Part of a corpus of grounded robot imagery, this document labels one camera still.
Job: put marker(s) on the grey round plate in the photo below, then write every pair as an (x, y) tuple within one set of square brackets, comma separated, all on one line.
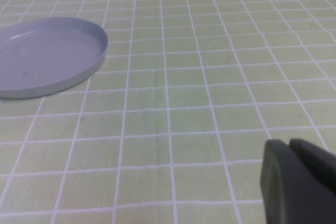
[(47, 57)]

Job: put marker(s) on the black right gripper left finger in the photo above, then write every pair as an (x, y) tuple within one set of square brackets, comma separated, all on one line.
[(286, 197)]

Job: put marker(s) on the green checked tablecloth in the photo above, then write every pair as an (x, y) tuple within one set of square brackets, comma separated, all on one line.
[(183, 90)]

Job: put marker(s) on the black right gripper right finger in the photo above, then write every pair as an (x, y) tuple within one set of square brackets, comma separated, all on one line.
[(315, 161)]

